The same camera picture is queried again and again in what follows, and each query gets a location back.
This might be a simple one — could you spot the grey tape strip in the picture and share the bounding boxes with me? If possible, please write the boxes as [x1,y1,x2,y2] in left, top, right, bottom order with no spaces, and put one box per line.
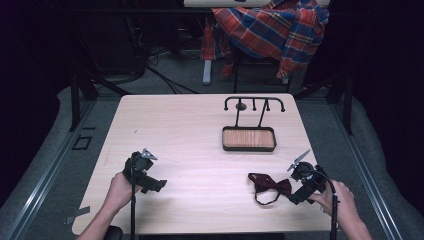
[64,205,92,226]

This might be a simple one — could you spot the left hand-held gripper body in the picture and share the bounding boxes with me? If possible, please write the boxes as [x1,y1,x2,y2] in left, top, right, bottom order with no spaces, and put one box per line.
[122,151,168,195]

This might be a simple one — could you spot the black stool seat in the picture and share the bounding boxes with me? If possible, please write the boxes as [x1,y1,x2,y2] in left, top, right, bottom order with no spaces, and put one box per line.
[105,225,125,240]

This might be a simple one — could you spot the black floor cables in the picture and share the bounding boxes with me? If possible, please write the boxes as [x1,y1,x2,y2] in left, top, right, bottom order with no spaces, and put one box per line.
[145,46,202,95]

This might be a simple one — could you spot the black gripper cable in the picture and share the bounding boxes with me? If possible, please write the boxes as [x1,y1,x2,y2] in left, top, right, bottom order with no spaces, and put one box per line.
[312,165,340,240]
[129,155,138,240]

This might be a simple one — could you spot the black rack with wooden tray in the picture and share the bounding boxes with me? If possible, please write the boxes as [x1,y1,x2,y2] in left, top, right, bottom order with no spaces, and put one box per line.
[221,96,287,153]

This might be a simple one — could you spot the black tape floor marks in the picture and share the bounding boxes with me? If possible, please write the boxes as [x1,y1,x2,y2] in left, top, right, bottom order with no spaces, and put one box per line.
[71,126,97,152]

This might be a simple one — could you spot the aluminium floor rail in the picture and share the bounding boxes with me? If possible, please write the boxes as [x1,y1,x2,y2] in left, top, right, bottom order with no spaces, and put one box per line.
[328,98,405,240]
[0,99,98,240]

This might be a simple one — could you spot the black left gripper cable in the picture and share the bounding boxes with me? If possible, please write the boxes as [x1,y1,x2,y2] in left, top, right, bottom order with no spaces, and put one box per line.
[129,155,138,240]

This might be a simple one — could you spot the red blue plaid shirt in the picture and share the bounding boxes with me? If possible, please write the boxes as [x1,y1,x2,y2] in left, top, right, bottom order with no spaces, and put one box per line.
[200,0,331,81]

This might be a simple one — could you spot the person's right hand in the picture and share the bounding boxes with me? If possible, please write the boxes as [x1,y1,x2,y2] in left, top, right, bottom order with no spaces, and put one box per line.
[307,179,356,218]

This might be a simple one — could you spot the black metal stand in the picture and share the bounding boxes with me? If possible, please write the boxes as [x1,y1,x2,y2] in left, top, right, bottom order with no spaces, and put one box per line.
[292,72,355,136]
[67,70,132,133]

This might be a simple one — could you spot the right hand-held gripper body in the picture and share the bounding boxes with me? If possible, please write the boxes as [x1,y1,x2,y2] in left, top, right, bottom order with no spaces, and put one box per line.
[287,161,330,206]

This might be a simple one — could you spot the person's left hand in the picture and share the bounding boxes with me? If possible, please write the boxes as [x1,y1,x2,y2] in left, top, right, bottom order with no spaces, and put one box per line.
[105,171,144,215]

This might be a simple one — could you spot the dark red bow tie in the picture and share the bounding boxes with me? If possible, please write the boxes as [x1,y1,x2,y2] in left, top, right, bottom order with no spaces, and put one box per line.
[247,172,294,206]

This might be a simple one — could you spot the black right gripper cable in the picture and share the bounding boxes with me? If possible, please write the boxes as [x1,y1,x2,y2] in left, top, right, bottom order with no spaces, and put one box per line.
[312,165,340,240]

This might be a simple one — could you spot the black chair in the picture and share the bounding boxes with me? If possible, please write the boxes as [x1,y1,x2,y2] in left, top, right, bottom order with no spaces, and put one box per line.
[232,46,292,95]

